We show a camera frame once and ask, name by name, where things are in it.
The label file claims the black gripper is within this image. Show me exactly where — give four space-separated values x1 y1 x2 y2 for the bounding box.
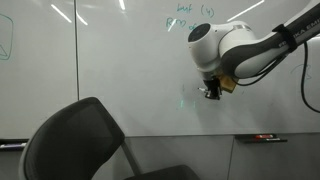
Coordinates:
202 77 223 101

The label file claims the red whiteboard marker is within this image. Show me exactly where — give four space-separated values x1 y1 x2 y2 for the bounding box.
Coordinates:
254 133 275 139

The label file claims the black whiteboard marker tray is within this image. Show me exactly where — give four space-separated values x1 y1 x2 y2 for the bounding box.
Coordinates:
0 138 30 152
234 133 288 145

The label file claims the white whiteboard panel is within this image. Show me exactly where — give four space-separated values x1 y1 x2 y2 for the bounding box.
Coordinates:
0 0 79 141
75 0 320 138

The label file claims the dark grey mat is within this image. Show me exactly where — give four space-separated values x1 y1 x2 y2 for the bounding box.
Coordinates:
18 96 202 180

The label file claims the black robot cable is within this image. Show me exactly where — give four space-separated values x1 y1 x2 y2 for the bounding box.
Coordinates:
232 49 292 87
300 40 320 114

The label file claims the black velcro cable strap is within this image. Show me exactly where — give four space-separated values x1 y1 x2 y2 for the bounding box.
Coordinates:
272 23 299 53

